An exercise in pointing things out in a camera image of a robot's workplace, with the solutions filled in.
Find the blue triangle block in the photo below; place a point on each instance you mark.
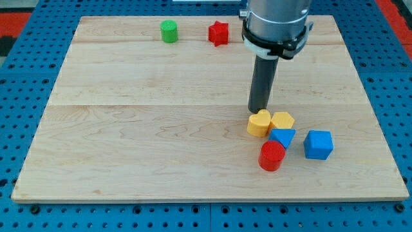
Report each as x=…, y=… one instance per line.
x=283, y=136

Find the yellow heart block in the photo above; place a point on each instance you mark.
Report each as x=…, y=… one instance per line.
x=258, y=123

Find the yellow hexagon block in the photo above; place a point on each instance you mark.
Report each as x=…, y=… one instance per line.
x=281, y=120

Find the blue cube block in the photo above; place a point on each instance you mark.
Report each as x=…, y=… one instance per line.
x=318, y=144

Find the red cylinder block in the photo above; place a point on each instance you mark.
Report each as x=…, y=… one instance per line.
x=271, y=155

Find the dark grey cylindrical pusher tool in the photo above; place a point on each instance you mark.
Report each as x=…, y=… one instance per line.
x=261, y=85

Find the light wooden board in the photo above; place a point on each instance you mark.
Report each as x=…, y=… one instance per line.
x=132, y=119

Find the green cylinder block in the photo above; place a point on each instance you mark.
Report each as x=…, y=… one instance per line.
x=169, y=31

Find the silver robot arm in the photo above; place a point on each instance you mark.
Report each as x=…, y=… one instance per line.
x=275, y=29

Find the red star block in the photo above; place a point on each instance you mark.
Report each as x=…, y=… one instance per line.
x=218, y=33

